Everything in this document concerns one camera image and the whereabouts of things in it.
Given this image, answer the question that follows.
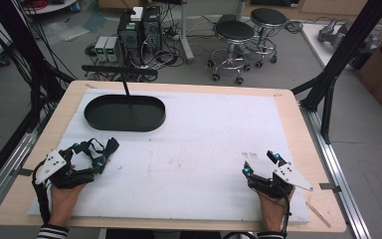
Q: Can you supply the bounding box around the black round stool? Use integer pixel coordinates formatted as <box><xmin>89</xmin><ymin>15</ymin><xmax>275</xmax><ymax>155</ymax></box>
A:
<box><xmin>206</xmin><ymin>19</ymin><xmax>257</xmax><ymax>86</ymax></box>
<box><xmin>248</xmin><ymin>7</ymin><xmax>289</xmax><ymax>69</ymax></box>

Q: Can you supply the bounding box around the black strap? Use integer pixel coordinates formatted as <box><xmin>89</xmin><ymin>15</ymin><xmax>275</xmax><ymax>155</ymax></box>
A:
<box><xmin>87</xmin><ymin>136</ymin><xmax>120</xmax><ymax>164</ymax></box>

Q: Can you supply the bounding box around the black stand with crossbar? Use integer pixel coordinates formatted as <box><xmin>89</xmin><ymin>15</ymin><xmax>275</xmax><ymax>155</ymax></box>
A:
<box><xmin>81</xmin><ymin>64</ymin><xmax>159</xmax><ymax>99</ymax></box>

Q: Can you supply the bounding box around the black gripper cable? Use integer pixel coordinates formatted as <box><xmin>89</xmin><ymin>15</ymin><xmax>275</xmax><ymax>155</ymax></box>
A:
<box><xmin>222</xmin><ymin>185</ymin><xmax>293</xmax><ymax>239</ymax></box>
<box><xmin>30</xmin><ymin>158</ymin><xmax>53</xmax><ymax>225</ymax></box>

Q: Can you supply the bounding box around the person's right hand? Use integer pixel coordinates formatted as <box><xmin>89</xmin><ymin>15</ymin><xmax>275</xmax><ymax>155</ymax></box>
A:
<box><xmin>257</xmin><ymin>187</ymin><xmax>296</xmax><ymax>233</ymax></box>

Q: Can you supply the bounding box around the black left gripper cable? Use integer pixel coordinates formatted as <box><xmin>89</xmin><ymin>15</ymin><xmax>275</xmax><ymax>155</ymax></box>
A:
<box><xmin>30</xmin><ymin>158</ymin><xmax>53</xmax><ymax>225</ymax></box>

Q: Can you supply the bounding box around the aluminium rail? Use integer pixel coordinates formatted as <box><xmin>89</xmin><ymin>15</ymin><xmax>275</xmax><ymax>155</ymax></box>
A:
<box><xmin>0</xmin><ymin>127</ymin><xmax>54</xmax><ymax>225</ymax></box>
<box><xmin>298</xmin><ymin>102</ymin><xmax>373</xmax><ymax>239</ymax></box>

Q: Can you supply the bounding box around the grey tape strip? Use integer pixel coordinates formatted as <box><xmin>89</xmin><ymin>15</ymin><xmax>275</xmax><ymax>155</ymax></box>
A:
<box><xmin>318</xmin><ymin>182</ymin><xmax>342</xmax><ymax>194</ymax></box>
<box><xmin>15</xmin><ymin>167</ymin><xmax>35</xmax><ymax>177</ymax></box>

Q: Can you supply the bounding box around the grey table leg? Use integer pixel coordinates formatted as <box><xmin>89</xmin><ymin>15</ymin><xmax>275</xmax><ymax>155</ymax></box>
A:
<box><xmin>178</xmin><ymin>0</ymin><xmax>196</xmax><ymax>65</ymax></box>

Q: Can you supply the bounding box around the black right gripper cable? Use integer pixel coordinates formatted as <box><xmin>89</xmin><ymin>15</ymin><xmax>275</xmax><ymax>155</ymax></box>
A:
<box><xmin>222</xmin><ymin>185</ymin><xmax>293</xmax><ymax>239</ymax></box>

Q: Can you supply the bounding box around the white foam mat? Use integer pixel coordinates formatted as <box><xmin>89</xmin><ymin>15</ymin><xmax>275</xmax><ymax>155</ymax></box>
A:
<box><xmin>27</xmin><ymin>88</ymin><xmax>312</xmax><ymax>223</ymax></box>

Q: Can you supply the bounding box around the black oval tray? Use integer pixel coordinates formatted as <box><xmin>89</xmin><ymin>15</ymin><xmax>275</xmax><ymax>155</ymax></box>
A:
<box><xmin>83</xmin><ymin>94</ymin><xmax>167</xmax><ymax>133</ymax></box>

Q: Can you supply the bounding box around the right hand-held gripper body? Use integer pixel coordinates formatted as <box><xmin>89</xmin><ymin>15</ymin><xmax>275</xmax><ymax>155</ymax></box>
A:
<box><xmin>249</xmin><ymin>162</ymin><xmax>315</xmax><ymax>200</ymax></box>

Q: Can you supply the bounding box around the person's left hand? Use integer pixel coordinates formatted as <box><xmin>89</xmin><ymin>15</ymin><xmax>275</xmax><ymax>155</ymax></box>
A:
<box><xmin>47</xmin><ymin>180</ymin><xmax>88</xmax><ymax>229</ymax></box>

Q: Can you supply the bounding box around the white round table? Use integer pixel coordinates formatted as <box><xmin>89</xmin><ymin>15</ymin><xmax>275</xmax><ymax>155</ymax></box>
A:
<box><xmin>23</xmin><ymin>0</ymin><xmax>81</xmax><ymax>16</ymax></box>

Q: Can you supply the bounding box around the clear plastic sheet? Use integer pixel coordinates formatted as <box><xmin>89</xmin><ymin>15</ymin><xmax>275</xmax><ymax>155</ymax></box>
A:
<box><xmin>41</xmin><ymin>11</ymin><xmax>108</xmax><ymax>46</ymax></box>

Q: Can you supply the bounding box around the black metal frame post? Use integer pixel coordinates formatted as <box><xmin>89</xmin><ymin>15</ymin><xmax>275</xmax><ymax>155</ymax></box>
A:
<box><xmin>0</xmin><ymin>0</ymin><xmax>78</xmax><ymax>200</ymax></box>
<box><xmin>290</xmin><ymin>0</ymin><xmax>382</xmax><ymax>145</ymax></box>

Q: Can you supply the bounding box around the grey machine part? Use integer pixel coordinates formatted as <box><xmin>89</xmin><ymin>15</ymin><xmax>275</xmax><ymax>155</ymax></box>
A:
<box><xmin>316</xmin><ymin>17</ymin><xmax>382</xmax><ymax>52</ymax></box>

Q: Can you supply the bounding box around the black computer tower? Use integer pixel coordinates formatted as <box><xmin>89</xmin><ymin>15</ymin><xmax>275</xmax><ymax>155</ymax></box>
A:
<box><xmin>116</xmin><ymin>11</ymin><xmax>146</xmax><ymax>67</ymax></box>
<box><xmin>141</xmin><ymin>5</ymin><xmax>164</xmax><ymax>55</ymax></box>

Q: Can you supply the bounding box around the thin wooden stick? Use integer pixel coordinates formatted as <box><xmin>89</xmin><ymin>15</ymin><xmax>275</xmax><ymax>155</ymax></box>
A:
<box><xmin>304</xmin><ymin>200</ymin><xmax>332</xmax><ymax>229</ymax></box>

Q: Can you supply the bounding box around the tangle of floor cables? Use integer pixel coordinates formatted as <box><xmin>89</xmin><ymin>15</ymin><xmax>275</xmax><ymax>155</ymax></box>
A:
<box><xmin>84</xmin><ymin>19</ymin><xmax>188</xmax><ymax>84</ymax></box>

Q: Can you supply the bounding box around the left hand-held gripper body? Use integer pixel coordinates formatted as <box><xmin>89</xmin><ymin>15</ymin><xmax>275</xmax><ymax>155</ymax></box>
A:
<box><xmin>33</xmin><ymin>147</ymin><xmax>97</xmax><ymax>190</ymax></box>

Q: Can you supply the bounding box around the white power unit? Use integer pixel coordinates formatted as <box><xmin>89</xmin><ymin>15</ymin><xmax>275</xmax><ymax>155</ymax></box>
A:
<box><xmin>104</xmin><ymin>36</ymin><xmax>122</xmax><ymax>64</ymax></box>
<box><xmin>94</xmin><ymin>35</ymin><xmax>109</xmax><ymax>63</ymax></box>

